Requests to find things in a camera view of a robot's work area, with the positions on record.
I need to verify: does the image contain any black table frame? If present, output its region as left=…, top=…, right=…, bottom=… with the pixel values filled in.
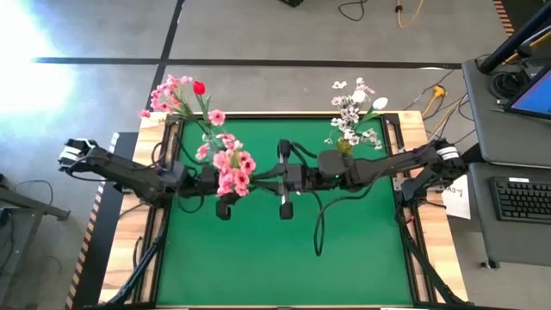
left=81, top=110, right=487, bottom=310

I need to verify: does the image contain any black mat with striped edge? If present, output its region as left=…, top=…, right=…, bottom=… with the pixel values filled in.
left=492, top=0, right=517, bottom=38
left=64, top=131, right=141, bottom=310

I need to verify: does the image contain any clear glass vase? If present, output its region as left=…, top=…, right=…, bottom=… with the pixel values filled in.
left=201, top=128, right=223, bottom=156

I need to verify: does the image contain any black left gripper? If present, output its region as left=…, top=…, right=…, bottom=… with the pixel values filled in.
left=185, top=164, right=242, bottom=221

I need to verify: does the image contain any red tulip with green stem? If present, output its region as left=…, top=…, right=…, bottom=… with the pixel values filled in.
left=192, top=79, right=214, bottom=130

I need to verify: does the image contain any grey monitor desk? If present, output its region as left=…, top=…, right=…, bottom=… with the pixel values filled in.
left=461, top=55, right=551, bottom=170

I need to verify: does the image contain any black floor cable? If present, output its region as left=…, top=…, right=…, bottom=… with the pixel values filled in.
left=337, top=0, right=368, bottom=22

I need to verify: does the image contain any coiled black cable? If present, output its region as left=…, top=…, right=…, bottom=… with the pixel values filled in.
left=490, top=68, right=524, bottom=99

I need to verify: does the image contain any blue computer screen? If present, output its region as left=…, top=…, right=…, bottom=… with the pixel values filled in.
left=505, top=64, right=551, bottom=121

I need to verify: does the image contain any amber glass vase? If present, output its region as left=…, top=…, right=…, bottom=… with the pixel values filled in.
left=335, top=137, right=354, bottom=157

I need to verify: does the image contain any white blossom spray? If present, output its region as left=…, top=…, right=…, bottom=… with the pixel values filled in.
left=329, top=77, right=375, bottom=134
left=325, top=127, right=384, bottom=152

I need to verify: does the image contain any green table mat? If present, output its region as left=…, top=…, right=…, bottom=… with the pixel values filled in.
left=155, top=116, right=414, bottom=307

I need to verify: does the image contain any grey metal cart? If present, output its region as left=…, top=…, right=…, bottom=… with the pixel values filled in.
left=0, top=171, right=72, bottom=310

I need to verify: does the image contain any yellow plug with cable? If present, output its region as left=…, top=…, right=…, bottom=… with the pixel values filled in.
left=421, top=84, right=464, bottom=139

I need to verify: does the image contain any grey keyboard desk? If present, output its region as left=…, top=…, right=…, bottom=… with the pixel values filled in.
left=467, top=162, right=551, bottom=269

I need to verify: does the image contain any yellow floor cable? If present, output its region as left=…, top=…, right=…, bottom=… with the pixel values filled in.
left=395, top=0, right=427, bottom=29

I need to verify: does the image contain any black diagonal pole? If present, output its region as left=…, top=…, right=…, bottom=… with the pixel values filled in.
left=477, top=2, right=551, bottom=75

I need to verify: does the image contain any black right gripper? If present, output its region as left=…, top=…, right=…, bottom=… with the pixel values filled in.
left=251, top=139, right=322, bottom=221

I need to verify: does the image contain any pink flower spray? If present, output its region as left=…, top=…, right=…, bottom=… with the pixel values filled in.
left=137, top=73, right=207, bottom=130
left=195, top=108, right=259, bottom=199

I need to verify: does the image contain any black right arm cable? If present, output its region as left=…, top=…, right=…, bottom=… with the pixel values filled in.
left=313, top=189, right=388, bottom=258

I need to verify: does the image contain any white paper sheet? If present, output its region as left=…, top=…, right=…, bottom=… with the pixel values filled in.
left=441, top=174, right=473, bottom=220

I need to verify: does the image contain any black computer keyboard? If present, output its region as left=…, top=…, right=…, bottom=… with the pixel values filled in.
left=488, top=175, right=551, bottom=225

